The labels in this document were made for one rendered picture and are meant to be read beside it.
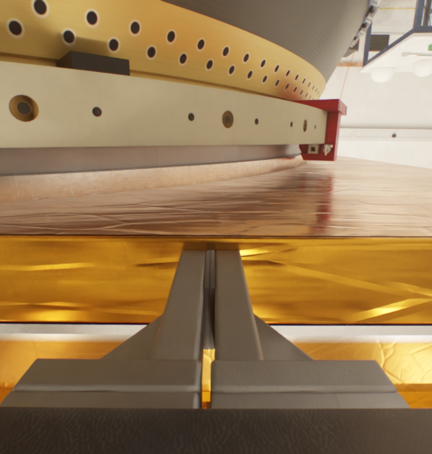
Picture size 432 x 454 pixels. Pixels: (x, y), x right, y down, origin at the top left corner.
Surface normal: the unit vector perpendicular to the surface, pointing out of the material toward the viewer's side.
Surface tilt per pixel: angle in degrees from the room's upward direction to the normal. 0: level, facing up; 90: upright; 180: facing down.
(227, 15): 62
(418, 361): 90
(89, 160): 90
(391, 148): 90
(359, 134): 90
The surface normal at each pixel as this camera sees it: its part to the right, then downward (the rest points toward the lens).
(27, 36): 0.51, 0.66
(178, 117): 0.66, 0.21
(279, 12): 0.68, 0.61
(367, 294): 0.00, 0.27
